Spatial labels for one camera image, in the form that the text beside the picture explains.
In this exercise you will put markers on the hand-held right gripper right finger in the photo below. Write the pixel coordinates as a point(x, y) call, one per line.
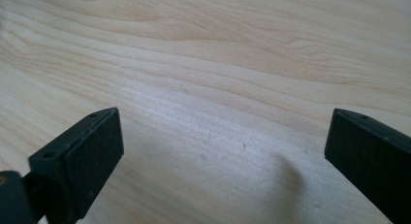
point(371, 162)

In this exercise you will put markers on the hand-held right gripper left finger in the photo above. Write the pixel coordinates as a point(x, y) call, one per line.
point(87, 166)

